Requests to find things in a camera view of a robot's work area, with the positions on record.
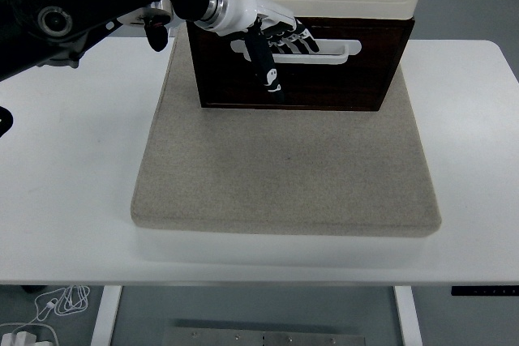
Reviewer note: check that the white power adapter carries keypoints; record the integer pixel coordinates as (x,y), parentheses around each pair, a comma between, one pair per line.
(22,338)

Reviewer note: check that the dark brown wooden drawer housing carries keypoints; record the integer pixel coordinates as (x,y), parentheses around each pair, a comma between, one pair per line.
(365,21)

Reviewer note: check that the black table control panel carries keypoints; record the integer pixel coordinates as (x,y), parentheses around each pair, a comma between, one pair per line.
(482,291)

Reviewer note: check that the grey metal plate with screws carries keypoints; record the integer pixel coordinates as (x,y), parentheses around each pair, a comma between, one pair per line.
(263,338)

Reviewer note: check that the beige fabric mat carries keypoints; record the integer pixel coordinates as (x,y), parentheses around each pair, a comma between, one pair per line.
(284,176)

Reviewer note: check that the black object under table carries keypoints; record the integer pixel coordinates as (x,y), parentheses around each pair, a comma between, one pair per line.
(30,288)

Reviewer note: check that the white table leg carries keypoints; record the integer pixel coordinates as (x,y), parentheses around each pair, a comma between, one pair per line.
(106,313)
(407,313)

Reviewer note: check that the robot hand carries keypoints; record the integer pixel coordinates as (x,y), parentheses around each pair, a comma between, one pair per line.
(243,14)

